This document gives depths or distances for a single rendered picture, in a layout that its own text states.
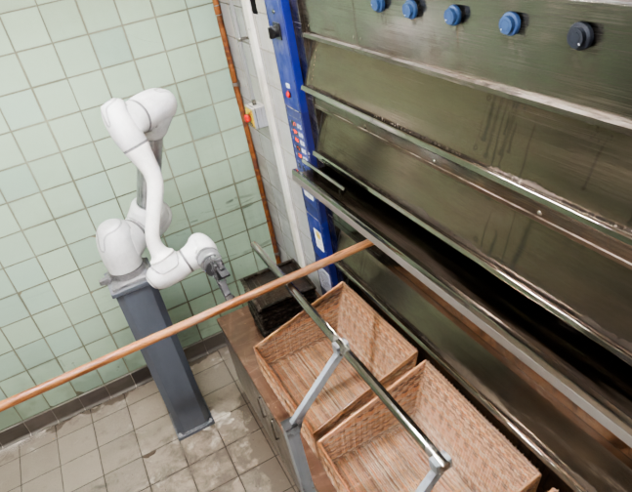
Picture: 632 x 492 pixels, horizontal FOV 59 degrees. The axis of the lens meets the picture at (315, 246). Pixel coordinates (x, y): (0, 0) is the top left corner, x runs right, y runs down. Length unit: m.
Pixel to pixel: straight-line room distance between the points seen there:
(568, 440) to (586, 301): 0.49
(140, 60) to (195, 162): 0.58
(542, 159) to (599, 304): 0.32
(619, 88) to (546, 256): 0.43
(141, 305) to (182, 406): 0.68
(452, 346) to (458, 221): 0.51
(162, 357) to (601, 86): 2.25
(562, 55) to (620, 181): 0.26
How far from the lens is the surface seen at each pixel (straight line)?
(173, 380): 2.92
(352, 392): 2.34
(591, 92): 1.15
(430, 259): 1.60
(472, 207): 1.51
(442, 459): 1.42
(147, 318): 2.67
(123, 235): 2.48
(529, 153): 1.27
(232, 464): 3.00
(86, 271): 3.14
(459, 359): 1.89
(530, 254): 1.39
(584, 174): 1.19
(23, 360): 3.39
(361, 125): 1.86
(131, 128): 2.13
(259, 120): 2.67
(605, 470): 1.63
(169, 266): 2.20
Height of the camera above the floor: 2.34
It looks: 33 degrees down
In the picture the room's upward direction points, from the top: 11 degrees counter-clockwise
